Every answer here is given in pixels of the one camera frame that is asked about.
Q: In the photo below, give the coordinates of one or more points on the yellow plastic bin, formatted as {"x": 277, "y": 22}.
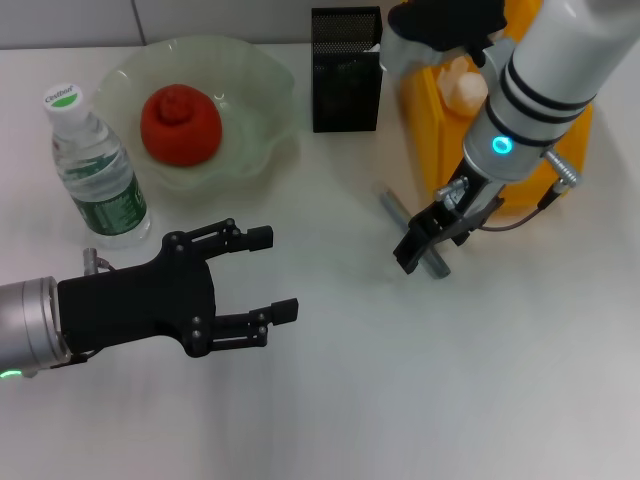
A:
{"x": 425, "y": 125}

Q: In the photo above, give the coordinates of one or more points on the green glass fruit plate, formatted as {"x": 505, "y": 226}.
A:
{"x": 260, "y": 100}

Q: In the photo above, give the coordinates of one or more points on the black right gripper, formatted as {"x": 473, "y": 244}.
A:
{"x": 470, "y": 205}

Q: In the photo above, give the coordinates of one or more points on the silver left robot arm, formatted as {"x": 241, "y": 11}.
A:
{"x": 25, "y": 325}

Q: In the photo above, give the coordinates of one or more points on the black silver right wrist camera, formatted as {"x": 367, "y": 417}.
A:
{"x": 440, "y": 25}

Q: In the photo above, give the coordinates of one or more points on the black mesh pen holder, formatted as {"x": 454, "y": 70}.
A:
{"x": 345, "y": 90}

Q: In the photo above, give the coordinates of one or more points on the clear green-label water bottle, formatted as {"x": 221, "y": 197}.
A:
{"x": 110, "y": 205}

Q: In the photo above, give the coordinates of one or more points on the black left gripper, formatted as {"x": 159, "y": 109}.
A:
{"x": 135, "y": 305}

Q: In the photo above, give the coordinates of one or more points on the white paper ball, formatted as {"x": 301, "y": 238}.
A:
{"x": 465, "y": 90}

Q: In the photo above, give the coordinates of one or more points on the green utility knife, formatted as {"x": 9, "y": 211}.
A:
{"x": 375, "y": 48}

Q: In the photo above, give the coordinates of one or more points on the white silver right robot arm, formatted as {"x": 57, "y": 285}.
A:
{"x": 550, "y": 75}

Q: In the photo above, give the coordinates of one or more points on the red-orange fruit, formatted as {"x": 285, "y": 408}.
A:
{"x": 180, "y": 130}

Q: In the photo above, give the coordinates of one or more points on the grey pen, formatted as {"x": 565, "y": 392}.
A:
{"x": 440, "y": 267}

